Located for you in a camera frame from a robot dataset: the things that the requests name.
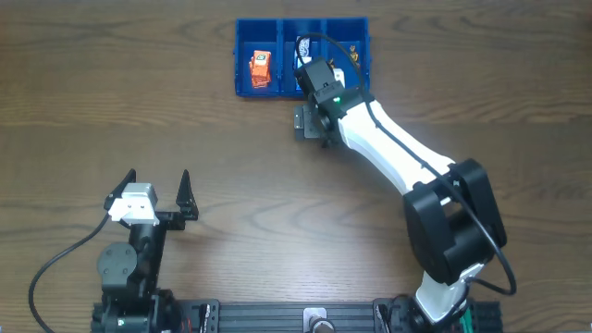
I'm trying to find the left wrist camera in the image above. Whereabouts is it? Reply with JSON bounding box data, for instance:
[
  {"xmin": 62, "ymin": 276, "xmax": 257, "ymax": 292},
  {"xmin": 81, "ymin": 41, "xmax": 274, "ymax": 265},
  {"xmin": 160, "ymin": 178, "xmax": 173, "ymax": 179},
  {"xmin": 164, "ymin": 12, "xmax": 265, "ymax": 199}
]
[{"xmin": 107, "ymin": 182, "xmax": 159, "ymax": 227}]

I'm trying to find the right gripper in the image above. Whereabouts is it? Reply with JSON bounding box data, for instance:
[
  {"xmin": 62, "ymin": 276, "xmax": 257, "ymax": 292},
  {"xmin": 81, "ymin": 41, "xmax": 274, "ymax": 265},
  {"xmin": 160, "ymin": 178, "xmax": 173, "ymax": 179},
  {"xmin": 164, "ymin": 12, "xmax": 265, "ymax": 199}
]
[{"xmin": 294, "ymin": 56, "xmax": 336, "ymax": 93}]

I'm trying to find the mounting rail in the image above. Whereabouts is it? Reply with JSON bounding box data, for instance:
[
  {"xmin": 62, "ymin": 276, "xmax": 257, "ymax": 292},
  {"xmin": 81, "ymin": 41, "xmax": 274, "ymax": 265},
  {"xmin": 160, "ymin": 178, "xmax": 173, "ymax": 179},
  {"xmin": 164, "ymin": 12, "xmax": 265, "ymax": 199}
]
[{"xmin": 91, "ymin": 299, "xmax": 503, "ymax": 333}]

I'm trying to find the blue tray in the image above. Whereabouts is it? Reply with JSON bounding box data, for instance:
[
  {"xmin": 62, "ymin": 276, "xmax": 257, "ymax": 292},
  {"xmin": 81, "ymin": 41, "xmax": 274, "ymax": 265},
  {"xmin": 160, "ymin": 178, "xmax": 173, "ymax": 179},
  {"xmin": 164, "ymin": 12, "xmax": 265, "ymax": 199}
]
[{"xmin": 234, "ymin": 17, "xmax": 372, "ymax": 99}]

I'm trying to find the black cable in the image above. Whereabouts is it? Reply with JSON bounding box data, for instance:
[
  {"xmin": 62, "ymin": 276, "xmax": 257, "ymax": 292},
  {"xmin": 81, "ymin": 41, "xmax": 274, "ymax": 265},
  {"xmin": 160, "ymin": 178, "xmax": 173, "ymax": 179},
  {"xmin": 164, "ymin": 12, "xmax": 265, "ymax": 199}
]
[
  {"xmin": 28, "ymin": 215, "xmax": 112, "ymax": 333},
  {"xmin": 294, "ymin": 31, "xmax": 518, "ymax": 297}
]

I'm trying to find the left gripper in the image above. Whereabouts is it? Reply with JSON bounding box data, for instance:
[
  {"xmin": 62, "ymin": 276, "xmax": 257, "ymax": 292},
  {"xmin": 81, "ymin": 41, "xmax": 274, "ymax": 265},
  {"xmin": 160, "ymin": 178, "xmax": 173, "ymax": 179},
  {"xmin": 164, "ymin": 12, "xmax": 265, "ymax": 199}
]
[{"xmin": 104, "ymin": 168, "xmax": 200, "ymax": 231}]

